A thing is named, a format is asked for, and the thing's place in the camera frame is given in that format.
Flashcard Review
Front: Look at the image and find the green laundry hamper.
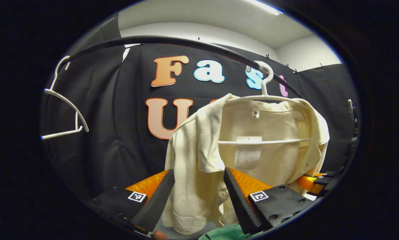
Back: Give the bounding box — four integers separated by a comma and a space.
199, 224, 263, 240

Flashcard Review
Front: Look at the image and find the white plastic hanger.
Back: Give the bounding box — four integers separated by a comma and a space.
41, 56, 89, 140
216, 61, 311, 145

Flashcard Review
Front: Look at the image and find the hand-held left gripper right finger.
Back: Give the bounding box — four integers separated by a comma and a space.
223, 167, 315, 235

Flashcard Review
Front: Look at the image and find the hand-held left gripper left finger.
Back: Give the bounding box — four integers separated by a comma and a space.
86, 169, 176, 235

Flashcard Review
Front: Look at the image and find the black clothes rack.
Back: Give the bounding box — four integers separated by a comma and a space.
57, 35, 304, 99

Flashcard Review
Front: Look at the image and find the black backdrop cloth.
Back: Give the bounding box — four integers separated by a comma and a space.
41, 15, 358, 214

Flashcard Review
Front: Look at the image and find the ceiling light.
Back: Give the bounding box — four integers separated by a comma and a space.
244, 0, 283, 16

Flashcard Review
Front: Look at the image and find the cream shirt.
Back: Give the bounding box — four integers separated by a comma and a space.
162, 93, 330, 235

